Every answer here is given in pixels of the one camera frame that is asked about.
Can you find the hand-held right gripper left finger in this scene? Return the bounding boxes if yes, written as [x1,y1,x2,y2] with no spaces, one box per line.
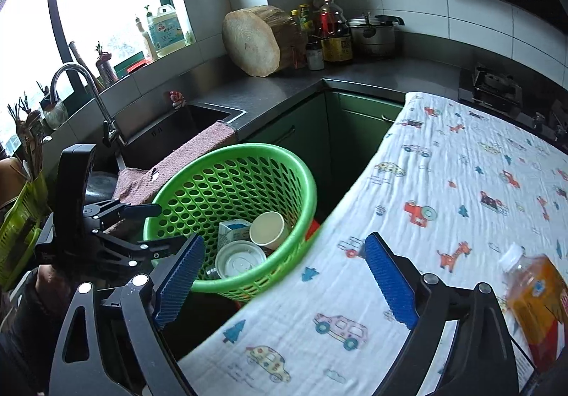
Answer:
[48,234,206,396]

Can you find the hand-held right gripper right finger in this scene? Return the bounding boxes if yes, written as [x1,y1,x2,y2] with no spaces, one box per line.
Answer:
[364,232,520,396]

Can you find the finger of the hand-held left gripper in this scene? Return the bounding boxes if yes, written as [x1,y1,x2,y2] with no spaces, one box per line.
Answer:
[82,199,161,230]
[91,233,190,268]

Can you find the white plastic lid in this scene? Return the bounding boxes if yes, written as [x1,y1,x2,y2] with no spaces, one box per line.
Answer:
[215,240,268,280]

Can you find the small white drink carton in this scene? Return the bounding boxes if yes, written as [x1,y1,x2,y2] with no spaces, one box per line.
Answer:
[217,219,251,252]

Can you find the green plastic basket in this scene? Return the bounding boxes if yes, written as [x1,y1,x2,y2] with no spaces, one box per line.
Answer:
[143,143,318,294]

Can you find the white paper cup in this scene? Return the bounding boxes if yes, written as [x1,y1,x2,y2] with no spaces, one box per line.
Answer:
[248,212,289,251]

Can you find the person's left hand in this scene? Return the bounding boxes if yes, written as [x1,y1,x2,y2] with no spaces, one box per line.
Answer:
[35,265,72,312]

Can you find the pink towel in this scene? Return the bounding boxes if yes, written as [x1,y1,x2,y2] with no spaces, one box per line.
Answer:
[113,121,238,206]

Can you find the steel sink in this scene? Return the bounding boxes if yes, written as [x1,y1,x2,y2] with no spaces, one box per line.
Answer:
[115,101,247,170]

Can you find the steel faucet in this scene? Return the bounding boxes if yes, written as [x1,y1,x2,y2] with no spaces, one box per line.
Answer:
[50,63,122,146]

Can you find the white printed tablecloth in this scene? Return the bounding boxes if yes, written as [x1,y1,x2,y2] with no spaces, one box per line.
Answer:
[177,92,568,396]

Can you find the orange drink bottle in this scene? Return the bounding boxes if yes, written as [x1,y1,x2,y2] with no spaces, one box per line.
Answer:
[497,243,568,372]

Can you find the green kitchen base cabinet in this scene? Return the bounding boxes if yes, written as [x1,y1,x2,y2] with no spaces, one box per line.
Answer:
[242,89,404,219]

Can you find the white dish soap bottle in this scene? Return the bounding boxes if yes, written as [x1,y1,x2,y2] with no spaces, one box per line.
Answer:
[134,14,156,64]

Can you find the large detergent bottle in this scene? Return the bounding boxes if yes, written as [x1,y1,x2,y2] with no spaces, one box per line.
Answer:
[148,4,186,58]

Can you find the round wooden chopping block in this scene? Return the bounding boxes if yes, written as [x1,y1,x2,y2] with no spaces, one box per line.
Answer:
[222,5,294,78]

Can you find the black gas cooktop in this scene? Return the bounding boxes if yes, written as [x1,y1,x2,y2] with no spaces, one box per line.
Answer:
[459,63,568,141]

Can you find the small white-labelled jar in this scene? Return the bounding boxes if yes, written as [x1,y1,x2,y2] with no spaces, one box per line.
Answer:
[306,42,324,70]

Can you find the steel cooking pot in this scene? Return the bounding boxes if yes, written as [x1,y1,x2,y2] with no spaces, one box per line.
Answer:
[347,14,405,58]

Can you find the large dark oil bottle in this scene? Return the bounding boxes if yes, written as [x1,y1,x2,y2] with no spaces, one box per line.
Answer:
[320,0,353,64]

